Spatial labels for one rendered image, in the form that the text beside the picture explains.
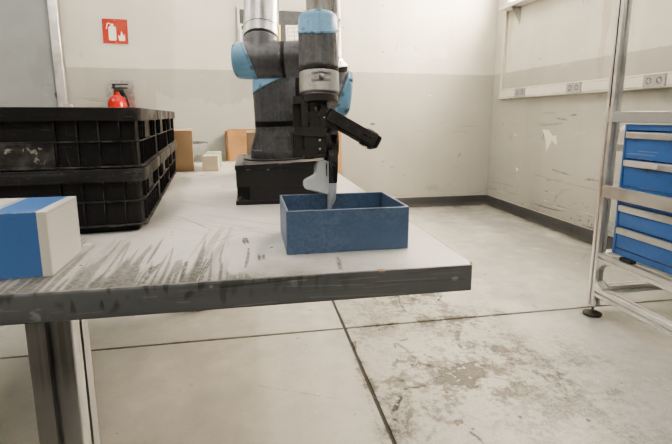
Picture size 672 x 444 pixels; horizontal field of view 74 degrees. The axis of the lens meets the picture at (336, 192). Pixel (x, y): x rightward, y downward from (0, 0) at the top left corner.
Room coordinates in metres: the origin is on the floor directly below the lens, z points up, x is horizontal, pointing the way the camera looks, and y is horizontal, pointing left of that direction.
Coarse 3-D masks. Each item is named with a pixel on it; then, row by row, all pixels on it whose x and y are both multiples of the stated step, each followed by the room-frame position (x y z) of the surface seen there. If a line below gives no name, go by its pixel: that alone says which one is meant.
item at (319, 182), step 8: (320, 160) 0.82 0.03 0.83; (320, 168) 0.82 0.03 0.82; (328, 168) 0.81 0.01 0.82; (312, 176) 0.81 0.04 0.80; (320, 176) 0.81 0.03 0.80; (328, 176) 0.81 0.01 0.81; (312, 184) 0.81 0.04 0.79; (320, 184) 0.81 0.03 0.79; (328, 184) 0.81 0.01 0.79; (336, 184) 0.81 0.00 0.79; (320, 192) 0.81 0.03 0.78; (328, 192) 0.81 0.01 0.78; (328, 200) 0.81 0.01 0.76; (328, 208) 0.82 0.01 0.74
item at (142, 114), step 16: (0, 112) 0.76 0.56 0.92; (16, 112) 0.76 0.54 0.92; (32, 112) 0.77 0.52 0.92; (48, 112) 0.78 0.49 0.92; (64, 112) 0.78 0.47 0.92; (80, 112) 0.79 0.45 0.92; (96, 112) 0.80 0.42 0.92; (112, 112) 0.80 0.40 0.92; (128, 112) 0.81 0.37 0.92; (144, 112) 0.87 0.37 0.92
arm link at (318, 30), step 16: (304, 16) 0.85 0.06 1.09; (320, 16) 0.84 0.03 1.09; (336, 16) 0.87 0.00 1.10; (304, 32) 0.84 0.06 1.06; (320, 32) 0.83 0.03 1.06; (336, 32) 0.86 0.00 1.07; (304, 48) 0.84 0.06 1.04; (320, 48) 0.83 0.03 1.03; (336, 48) 0.85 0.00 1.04; (304, 64) 0.84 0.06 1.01; (320, 64) 0.83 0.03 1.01; (336, 64) 0.85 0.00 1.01
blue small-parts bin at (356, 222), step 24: (360, 192) 0.84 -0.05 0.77; (288, 216) 0.67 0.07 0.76; (312, 216) 0.68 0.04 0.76; (336, 216) 0.68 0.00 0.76; (360, 216) 0.69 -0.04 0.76; (384, 216) 0.70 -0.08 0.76; (408, 216) 0.71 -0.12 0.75; (288, 240) 0.67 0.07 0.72; (312, 240) 0.68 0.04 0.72; (336, 240) 0.68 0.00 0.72; (360, 240) 0.69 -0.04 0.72; (384, 240) 0.70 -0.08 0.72
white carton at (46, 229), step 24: (0, 216) 0.57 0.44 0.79; (24, 216) 0.57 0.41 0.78; (48, 216) 0.58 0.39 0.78; (72, 216) 0.67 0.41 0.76; (0, 240) 0.57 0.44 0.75; (24, 240) 0.57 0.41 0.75; (48, 240) 0.58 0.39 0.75; (72, 240) 0.66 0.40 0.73; (0, 264) 0.56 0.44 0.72; (24, 264) 0.57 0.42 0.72; (48, 264) 0.58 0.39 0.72
